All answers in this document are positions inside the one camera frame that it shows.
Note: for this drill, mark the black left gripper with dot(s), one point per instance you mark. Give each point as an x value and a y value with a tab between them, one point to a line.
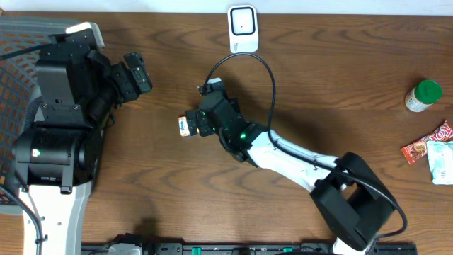
122	91

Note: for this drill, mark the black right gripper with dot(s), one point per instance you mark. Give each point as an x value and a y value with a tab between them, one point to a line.
202	127

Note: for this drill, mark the orange tissue pack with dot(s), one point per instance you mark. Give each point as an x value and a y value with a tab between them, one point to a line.
183	126

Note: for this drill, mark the orange red snack bag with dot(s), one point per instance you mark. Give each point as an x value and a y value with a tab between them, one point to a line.
419	149

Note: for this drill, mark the green lid white jar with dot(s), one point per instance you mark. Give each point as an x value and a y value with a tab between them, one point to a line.
422	96

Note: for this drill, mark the light green wet wipes pack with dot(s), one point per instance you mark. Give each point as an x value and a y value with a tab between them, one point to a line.
440	162

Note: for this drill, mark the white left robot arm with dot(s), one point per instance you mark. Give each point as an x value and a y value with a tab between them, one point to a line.
56	157

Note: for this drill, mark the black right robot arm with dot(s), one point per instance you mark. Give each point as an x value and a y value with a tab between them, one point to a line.
350	197

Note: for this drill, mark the white barcode scanner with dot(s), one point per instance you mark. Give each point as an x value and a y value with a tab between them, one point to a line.
243	29

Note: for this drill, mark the grey plastic basket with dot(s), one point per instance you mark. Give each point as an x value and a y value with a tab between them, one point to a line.
19	83

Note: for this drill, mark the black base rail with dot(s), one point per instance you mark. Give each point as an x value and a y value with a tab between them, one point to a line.
133	244

